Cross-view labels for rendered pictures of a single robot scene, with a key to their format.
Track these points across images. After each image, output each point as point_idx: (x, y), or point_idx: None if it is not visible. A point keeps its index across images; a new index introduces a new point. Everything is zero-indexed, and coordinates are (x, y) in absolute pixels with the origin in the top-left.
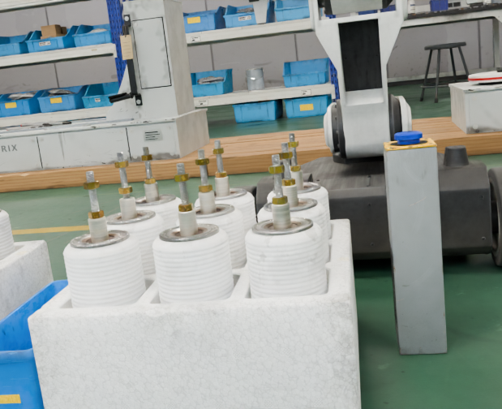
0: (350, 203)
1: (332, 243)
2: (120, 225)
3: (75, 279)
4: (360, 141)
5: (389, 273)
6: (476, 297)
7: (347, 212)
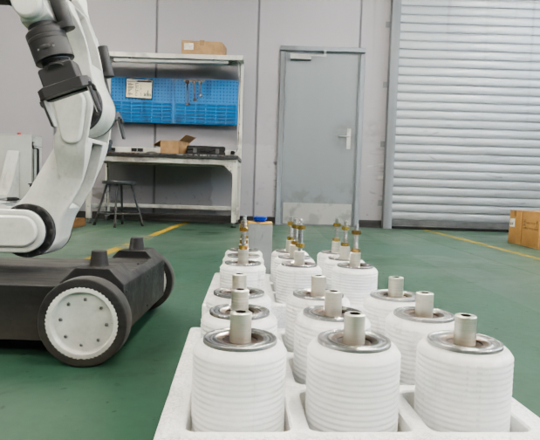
0: (144, 276)
1: (270, 275)
2: (317, 265)
3: (376, 286)
4: (59, 239)
5: (132, 329)
6: (195, 318)
7: (143, 283)
